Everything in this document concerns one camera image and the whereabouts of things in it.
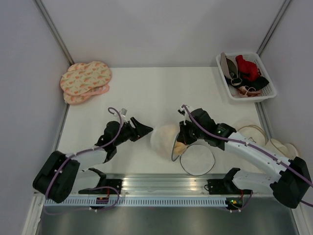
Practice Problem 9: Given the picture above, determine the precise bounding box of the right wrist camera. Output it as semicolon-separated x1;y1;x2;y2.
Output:
178;105;194;116

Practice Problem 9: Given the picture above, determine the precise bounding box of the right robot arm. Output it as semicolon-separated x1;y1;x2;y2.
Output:
177;105;313;209

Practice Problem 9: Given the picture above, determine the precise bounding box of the white slotted cable duct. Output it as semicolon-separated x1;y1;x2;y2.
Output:
45;196;227;207

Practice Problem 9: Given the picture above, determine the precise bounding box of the white mesh laundry bag blue zipper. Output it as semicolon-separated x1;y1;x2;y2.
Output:
150;124;215;176

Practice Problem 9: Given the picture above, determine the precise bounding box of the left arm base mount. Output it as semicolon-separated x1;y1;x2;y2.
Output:
78;179;123;195

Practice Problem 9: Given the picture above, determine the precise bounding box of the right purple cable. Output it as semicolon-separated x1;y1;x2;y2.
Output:
181;104;313;207

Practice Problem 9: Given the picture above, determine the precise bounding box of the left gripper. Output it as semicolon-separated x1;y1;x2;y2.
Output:
114;117;154;146

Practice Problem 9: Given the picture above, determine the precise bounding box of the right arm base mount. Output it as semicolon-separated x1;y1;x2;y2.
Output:
205;179;251;196

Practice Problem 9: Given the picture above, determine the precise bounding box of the right aluminium frame post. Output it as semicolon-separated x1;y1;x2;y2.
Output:
256;0;293;56

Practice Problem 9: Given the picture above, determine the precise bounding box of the floral laundry bag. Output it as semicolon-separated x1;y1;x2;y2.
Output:
60;61;112;96
63;85;110;105

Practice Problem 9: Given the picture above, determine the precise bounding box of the aluminium mounting rail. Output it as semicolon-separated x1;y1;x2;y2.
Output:
34;173;301;196

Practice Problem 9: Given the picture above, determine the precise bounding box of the floral laundry bag bottom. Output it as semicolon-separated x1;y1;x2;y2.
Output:
63;85;110;105

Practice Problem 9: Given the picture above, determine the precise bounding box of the floral laundry bag top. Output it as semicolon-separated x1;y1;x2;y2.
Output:
60;61;112;96

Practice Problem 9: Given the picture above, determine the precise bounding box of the cream laundry bag right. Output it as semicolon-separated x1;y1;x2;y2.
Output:
264;138;299;160

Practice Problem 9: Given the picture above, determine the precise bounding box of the red bra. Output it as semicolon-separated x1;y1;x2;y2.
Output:
235;55;261;81

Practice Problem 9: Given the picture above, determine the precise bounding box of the black bra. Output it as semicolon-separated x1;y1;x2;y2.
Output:
224;76;269;91

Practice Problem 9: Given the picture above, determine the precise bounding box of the white plastic basket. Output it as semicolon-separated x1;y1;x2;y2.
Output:
216;52;277;103

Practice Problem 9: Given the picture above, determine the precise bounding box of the beige grey bra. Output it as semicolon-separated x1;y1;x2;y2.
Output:
220;52;239;80

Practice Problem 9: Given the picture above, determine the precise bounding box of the aluminium frame post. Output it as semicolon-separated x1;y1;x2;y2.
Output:
256;0;293;56
33;0;74;65

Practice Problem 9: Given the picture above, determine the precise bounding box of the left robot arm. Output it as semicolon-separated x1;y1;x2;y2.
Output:
32;117;154;203

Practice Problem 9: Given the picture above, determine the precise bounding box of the left aluminium frame post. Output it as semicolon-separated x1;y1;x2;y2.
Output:
33;0;74;65

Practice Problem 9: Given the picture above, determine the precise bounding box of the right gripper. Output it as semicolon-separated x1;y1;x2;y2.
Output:
178;118;206;145

